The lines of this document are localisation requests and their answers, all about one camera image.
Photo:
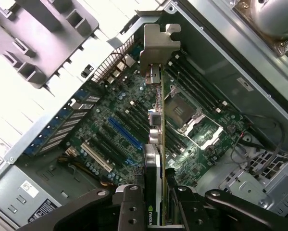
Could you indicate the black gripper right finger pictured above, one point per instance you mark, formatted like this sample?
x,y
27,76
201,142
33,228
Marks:
x,y
187,209

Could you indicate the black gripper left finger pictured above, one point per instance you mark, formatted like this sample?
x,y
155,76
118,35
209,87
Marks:
x,y
131,207

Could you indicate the white expansion slot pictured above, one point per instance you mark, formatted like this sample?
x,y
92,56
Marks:
x,y
96,157

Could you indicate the blue expansion slot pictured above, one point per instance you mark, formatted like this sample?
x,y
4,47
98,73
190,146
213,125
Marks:
x,y
125,133

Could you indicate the metal socket cover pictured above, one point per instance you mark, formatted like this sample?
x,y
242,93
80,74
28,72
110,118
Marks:
x,y
216,134

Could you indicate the grey metal disk bay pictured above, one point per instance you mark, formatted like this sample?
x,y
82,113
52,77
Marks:
x,y
266,187

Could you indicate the coin cell battery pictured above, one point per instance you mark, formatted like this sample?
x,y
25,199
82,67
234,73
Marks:
x,y
231,129

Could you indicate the CPU socket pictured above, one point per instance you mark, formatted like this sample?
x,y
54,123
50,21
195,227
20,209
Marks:
x,y
179,110

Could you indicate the green motherboard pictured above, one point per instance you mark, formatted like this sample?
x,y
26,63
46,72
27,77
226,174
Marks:
x,y
124,96

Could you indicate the grey power supply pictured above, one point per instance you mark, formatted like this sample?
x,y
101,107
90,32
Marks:
x,y
18,192

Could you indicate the open grey PC case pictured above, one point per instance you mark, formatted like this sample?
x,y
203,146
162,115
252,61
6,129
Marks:
x,y
218,48

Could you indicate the grey plastic parts rack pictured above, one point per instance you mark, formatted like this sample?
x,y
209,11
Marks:
x,y
38,31

